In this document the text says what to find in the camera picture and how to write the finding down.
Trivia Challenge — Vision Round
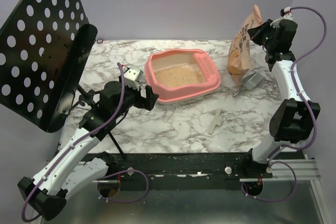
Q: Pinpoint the grey bag sealing clip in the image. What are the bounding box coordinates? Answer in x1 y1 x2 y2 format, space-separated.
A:
208 109 222 134

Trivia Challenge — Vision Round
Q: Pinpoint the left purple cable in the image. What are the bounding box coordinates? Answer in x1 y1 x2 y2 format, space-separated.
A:
22 62 150 222

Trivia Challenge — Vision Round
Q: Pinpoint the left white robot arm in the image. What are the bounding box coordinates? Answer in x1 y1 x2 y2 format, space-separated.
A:
18 81 159 222

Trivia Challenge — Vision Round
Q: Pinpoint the black perforated music stand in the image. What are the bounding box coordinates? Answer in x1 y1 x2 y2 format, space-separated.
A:
0 0 127 159

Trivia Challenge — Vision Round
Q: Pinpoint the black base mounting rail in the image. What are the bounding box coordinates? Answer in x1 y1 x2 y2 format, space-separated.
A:
86 152 292 190

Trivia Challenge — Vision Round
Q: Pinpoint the clean litter in box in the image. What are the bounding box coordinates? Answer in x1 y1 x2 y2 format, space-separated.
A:
154 66 205 88

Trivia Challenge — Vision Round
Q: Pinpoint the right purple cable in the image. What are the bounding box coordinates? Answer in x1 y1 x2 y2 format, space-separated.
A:
241 6 328 200

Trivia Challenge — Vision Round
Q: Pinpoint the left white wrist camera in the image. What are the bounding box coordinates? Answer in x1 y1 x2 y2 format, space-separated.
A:
123 66 143 91

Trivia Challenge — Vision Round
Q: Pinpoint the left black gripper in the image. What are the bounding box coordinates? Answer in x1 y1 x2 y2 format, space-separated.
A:
113 75 159 119

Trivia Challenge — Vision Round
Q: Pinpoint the beige cat litter bag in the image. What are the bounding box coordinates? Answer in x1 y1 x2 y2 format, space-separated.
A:
227 5 262 86

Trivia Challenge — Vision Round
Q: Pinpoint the purple cable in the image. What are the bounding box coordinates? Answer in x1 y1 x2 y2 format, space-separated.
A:
241 6 328 200
22 62 150 222

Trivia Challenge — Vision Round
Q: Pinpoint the silver metal litter scoop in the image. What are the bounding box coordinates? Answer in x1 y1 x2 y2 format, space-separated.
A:
233 72 265 98

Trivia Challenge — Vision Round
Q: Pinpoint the pink cat litter box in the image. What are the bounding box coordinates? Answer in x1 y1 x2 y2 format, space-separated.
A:
144 49 221 104

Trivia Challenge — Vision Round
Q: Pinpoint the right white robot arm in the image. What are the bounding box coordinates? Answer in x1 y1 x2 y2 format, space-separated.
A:
241 18 321 178

